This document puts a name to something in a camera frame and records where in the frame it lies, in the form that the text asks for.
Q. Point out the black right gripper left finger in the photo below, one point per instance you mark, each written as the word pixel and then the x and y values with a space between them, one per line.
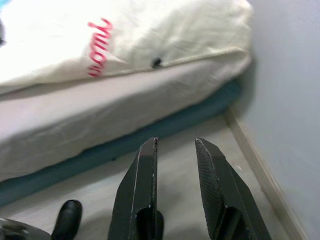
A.
pixel 137 195

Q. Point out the black robot foot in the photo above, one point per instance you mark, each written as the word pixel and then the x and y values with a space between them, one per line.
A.
pixel 68 215

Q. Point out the beige skirting board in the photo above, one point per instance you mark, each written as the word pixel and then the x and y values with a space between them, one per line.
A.
pixel 265 175

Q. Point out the cream cartoon print blanket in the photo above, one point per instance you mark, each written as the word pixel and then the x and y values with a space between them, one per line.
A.
pixel 150 32

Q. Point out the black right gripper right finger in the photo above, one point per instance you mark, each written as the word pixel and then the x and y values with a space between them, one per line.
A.
pixel 220 195

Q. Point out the bed with cream sheet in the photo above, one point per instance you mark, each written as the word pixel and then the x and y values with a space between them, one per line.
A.
pixel 100 112

